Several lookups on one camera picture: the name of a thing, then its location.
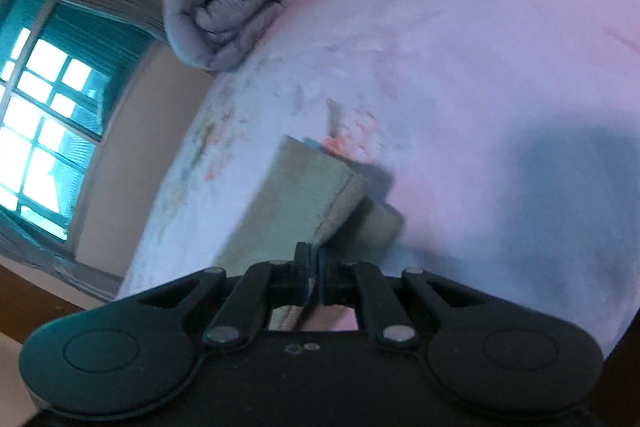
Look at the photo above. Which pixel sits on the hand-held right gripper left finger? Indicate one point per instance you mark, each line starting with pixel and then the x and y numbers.
pixel 302 274

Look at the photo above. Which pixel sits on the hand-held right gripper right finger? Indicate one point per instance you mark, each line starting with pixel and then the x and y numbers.
pixel 323 277

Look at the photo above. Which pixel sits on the floral pink bedsheet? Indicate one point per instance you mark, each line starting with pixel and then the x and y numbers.
pixel 475 82

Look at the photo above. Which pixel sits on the window with teal blind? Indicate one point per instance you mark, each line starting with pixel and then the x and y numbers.
pixel 40 117

